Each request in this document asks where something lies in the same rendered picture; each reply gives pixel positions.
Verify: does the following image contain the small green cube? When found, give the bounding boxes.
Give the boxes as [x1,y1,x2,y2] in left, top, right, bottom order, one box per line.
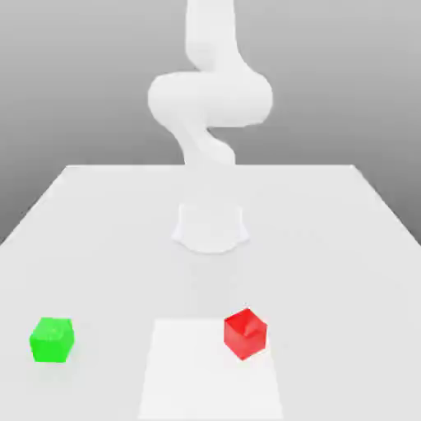
[29,316,76,364]

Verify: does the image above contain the small red cube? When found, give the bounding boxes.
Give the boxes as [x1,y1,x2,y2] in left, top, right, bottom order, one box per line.
[223,307,268,362]

